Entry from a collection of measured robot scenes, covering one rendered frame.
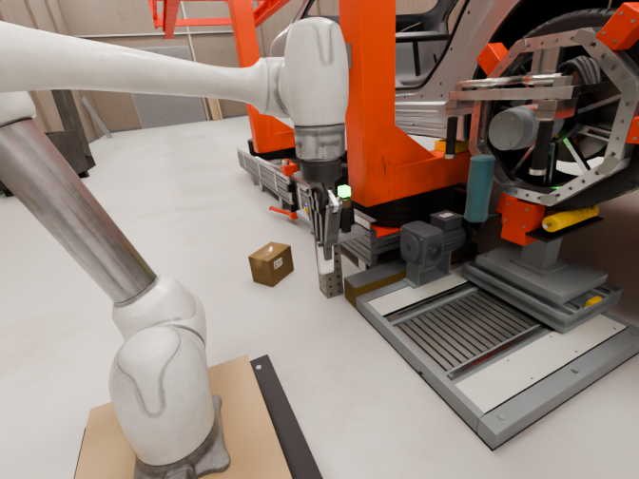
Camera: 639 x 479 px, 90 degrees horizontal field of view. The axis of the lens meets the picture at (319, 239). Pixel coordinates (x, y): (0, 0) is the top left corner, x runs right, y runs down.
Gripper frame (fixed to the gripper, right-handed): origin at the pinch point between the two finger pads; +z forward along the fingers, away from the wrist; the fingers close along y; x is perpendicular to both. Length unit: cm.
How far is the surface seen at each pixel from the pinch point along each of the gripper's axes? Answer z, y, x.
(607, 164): -8, -2, 93
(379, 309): 61, -51, 46
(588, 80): -31, -6, 79
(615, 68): -34, -6, 91
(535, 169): -8, -8, 70
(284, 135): 1, -262, 68
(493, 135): -16, -30, 77
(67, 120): -18, -718, -221
